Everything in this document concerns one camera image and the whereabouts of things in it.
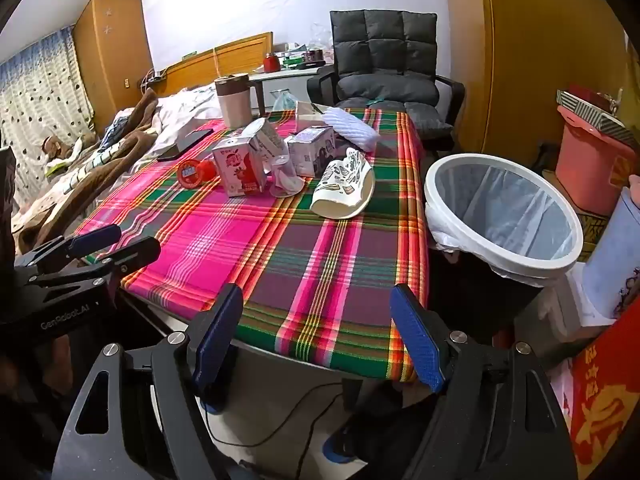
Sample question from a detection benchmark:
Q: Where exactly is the brown plush toy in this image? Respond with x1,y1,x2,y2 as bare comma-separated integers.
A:
41,135,83,168

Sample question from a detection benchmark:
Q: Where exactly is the wooden bed headboard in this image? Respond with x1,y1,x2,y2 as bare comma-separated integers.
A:
150,31,274,98

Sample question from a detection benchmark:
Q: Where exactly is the red gold gift box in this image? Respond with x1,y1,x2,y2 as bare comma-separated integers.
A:
570,300,640,466

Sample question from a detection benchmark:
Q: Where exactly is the striped cloth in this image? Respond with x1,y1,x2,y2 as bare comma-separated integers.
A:
47,137,133,186

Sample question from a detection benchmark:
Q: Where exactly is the black smartphone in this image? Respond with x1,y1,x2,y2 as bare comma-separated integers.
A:
156,129,215,162

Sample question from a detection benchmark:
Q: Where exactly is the blue slipper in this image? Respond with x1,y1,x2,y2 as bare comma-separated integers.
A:
322,425,361,466

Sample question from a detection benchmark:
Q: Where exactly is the white bedding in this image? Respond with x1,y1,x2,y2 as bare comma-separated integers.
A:
150,85,226,133

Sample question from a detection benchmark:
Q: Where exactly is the white patterned curtain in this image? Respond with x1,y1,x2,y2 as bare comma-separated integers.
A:
0,25,96,171

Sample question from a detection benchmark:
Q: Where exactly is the white nightstand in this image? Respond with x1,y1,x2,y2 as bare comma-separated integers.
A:
247,64,333,116

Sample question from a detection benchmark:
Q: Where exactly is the pink plastic bucket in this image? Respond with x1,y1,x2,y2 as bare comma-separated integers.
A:
555,105,636,216

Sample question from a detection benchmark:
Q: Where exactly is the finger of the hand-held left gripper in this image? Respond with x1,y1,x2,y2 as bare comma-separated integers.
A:
22,236,162,302
14,224,123,281

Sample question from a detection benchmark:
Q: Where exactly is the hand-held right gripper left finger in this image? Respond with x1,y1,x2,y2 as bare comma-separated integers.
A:
52,282,246,480

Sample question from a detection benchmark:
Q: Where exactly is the pale blue bucket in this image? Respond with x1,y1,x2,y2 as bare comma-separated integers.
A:
582,192,640,321

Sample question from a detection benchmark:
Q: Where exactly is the dark grey padded chair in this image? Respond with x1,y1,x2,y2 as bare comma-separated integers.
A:
306,9,466,141

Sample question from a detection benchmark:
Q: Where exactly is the pink green plaid tablecloth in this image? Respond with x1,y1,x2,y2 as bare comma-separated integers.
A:
75,109,431,383

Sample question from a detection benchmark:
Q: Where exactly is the black cable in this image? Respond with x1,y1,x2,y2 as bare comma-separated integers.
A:
202,380,346,446

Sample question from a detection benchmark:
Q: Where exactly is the white purple small box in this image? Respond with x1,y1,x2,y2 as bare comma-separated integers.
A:
286,126,337,179

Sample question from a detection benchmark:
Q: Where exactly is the white foam net sleeve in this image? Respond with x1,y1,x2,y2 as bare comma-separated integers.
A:
320,106,379,152

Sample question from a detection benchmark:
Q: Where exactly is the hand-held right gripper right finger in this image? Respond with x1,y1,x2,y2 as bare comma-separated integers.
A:
390,284,573,480

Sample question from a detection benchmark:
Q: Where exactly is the red white drink carton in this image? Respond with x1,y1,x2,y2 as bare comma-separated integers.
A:
211,136,266,197

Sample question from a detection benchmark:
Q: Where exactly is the tall wooden wardrobe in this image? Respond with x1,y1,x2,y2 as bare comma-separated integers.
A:
442,0,631,171

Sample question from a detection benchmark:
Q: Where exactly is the brown blanket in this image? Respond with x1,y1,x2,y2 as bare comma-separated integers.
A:
10,89,161,256

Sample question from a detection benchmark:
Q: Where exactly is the striped paper box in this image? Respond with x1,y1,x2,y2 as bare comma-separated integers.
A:
556,87,640,148

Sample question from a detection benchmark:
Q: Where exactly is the wooden cabinet with stars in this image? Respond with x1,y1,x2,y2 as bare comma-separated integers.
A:
71,0,156,133

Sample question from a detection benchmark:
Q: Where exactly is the white rimmed trash bin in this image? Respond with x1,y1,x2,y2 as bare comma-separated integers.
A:
424,152,585,346

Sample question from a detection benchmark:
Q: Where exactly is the clear plastic cup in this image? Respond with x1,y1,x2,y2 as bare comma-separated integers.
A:
270,154,306,199

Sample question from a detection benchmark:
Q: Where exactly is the red round lid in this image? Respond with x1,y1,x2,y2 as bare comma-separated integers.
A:
178,159,203,190

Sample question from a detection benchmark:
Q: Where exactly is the white patterned slipper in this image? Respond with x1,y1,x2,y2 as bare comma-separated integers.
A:
310,146,376,220

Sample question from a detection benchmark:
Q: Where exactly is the pink jug with brown lid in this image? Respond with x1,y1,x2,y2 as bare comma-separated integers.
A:
214,74,261,130

